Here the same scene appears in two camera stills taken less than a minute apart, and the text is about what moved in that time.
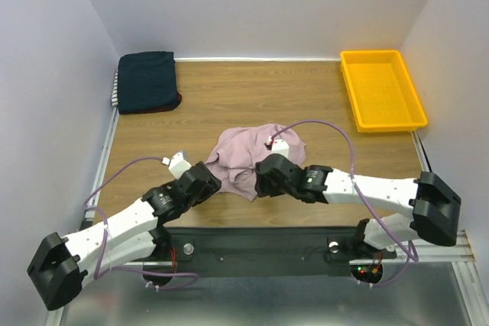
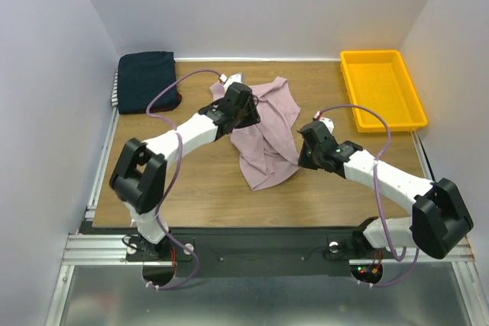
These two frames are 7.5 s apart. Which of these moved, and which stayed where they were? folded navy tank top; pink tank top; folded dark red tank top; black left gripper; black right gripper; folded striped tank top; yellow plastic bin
Moved: black left gripper; pink tank top; black right gripper
Stayed: yellow plastic bin; folded navy tank top; folded dark red tank top; folded striped tank top
